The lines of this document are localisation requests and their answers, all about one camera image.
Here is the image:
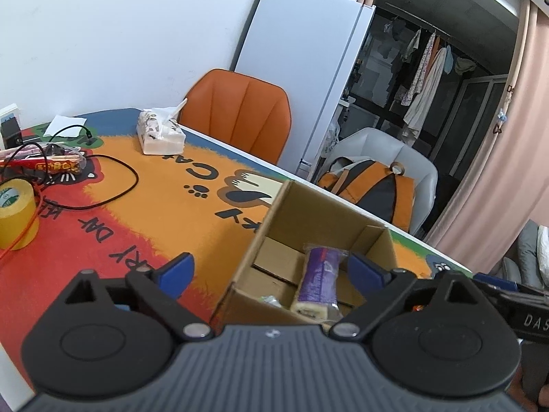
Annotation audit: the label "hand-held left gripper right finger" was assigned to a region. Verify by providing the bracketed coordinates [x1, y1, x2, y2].
[332, 254, 485, 339]

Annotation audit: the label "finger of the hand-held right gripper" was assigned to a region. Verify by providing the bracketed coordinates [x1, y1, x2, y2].
[472, 271, 522, 310]

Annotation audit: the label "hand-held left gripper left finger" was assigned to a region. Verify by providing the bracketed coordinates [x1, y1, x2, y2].
[62, 252, 215, 342]

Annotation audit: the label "pink curtain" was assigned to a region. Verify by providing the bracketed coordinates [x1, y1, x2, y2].
[424, 0, 549, 273]

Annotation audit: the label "printed tissue pack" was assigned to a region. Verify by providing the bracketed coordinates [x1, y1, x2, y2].
[136, 99, 188, 156]

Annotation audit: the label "hanging clothes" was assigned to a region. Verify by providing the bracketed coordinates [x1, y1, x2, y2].
[384, 17, 477, 147]

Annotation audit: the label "white refrigerator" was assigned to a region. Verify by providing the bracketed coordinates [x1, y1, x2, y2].
[232, 0, 377, 179]

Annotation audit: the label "cardboard box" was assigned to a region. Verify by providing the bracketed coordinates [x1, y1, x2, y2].
[210, 180, 397, 331]

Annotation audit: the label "orange chair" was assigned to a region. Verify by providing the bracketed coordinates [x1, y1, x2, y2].
[177, 69, 292, 167]

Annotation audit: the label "purple snack packet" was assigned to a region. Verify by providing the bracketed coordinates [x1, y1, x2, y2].
[291, 244, 349, 323]

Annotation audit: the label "white small box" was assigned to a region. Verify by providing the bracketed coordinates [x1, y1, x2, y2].
[0, 103, 20, 127]

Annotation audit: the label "long red snack packet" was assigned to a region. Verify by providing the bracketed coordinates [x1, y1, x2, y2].
[0, 154, 86, 178]

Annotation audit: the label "grey pillows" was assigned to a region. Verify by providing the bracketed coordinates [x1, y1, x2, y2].
[502, 219, 549, 288]

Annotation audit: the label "printed cat table mat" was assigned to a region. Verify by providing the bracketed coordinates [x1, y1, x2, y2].
[0, 107, 472, 396]

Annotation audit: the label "orange and black backpack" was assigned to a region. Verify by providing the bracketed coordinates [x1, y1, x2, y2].
[317, 157, 417, 234]

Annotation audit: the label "black cable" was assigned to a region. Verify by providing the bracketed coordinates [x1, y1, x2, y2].
[0, 125, 140, 211]

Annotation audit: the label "yellow tape roll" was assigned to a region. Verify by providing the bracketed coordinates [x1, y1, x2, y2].
[0, 179, 40, 250]

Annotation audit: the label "grey armchair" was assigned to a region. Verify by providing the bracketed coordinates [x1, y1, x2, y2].
[319, 127, 439, 237]

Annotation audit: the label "white paper sheet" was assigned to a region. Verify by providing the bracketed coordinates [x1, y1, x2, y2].
[40, 115, 89, 139]

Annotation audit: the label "black power adapter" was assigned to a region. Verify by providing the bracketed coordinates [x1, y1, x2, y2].
[0, 116, 24, 149]

